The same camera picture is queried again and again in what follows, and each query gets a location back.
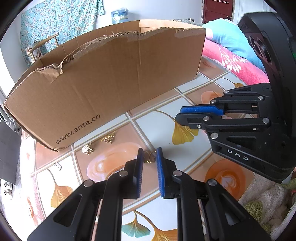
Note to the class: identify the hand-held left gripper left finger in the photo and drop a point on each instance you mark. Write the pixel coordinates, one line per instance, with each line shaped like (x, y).
(140, 173)

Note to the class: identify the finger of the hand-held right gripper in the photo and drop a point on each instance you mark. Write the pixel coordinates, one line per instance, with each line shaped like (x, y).
(192, 121)
(201, 110)

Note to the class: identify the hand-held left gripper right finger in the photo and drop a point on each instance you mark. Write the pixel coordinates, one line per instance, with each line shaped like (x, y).
(161, 176)

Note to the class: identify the gold hoop earrings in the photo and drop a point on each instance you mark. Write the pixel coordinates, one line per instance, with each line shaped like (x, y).
(149, 161)

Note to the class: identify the brown cardboard box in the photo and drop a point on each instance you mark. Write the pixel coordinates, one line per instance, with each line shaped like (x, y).
(115, 81)

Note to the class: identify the person's right forearm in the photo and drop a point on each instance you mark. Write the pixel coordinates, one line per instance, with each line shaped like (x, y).
(266, 197)

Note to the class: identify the pink floral blanket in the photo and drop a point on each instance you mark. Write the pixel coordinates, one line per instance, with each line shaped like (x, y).
(231, 64)

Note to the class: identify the blue quilt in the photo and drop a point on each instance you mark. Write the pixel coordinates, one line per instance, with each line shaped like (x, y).
(231, 39)

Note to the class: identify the silver rhinestone bar clip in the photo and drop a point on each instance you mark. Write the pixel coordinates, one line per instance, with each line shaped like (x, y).
(57, 166)

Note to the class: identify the dark red door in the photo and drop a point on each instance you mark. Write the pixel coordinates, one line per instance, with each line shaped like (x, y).
(217, 11)

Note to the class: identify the grey board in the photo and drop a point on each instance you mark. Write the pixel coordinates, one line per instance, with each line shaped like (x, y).
(9, 153)

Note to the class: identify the wooden chair black seat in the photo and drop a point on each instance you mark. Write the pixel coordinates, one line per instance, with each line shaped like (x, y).
(37, 46)

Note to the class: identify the teal floral cloth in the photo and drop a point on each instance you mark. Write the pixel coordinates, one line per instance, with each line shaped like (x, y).
(57, 20)

